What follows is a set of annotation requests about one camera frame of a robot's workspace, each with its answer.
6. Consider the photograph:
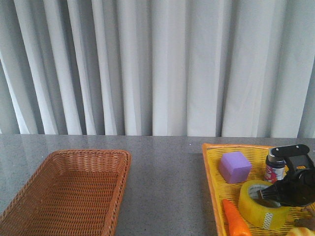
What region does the yellow plastic mesh basket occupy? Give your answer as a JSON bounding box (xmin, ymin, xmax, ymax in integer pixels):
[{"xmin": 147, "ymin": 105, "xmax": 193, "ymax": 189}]
[{"xmin": 202, "ymin": 143, "xmax": 312, "ymax": 236}]

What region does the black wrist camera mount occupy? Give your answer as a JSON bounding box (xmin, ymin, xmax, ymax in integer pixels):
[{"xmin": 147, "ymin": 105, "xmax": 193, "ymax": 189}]
[{"xmin": 269, "ymin": 144, "xmax": 315, "ymax": 175}]

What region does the small jar with dark lid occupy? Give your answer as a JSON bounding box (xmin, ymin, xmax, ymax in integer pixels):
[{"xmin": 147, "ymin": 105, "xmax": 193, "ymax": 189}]
[{"xmin": 264, "ymin": 154, "xmax": 285, "ymax": 183}]

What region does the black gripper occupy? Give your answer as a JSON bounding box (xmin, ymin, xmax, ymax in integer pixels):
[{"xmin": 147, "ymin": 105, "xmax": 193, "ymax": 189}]
[{"xmin": 257, "ymin": 169, "xmax": 315, "ymax": 207}]

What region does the brown toy piece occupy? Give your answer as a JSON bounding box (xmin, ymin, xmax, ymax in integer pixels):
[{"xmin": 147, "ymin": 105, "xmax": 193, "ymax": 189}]
[{"xmin": 294, "ymin": 207, "xmax": 315, "ymax": 231}]

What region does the white pleated curtain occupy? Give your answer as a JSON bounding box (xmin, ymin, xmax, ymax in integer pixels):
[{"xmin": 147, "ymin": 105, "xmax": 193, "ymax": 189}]
[{"xmin": 0, "ymin": 0, "xmax": 315, "ymax": 138}]

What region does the orange toy carrot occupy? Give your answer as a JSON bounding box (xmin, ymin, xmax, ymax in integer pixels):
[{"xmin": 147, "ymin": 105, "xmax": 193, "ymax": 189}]
[{"xmin": 222, "ymin": 199, "xmax": 252, "ymax": 236}]

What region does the yellow toy fruit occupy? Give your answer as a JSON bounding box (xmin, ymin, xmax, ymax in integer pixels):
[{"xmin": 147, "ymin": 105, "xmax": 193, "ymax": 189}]
[{"xmin": 286, "ymin": 227, "xmax": 315, "ymax": 236}]

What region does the yellow packing tape roll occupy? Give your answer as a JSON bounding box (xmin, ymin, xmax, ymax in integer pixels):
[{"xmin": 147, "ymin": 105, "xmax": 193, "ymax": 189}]
[{"xmin": 238, "ymin": 179, "xmax": 290, "ymax": 230}]

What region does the purple foam cube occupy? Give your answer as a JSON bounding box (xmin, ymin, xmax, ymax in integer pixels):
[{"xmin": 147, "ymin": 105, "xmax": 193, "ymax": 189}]
[{"xmin": 219, "ymin": 151, "xmax": 252, "ymax": 184}]

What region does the brown wicker basket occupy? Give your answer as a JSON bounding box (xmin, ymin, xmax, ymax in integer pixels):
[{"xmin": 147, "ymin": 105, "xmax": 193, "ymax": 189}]
[{"xmin": 0, "ymin": 149, "xmax": 131, "ymax": 236}]

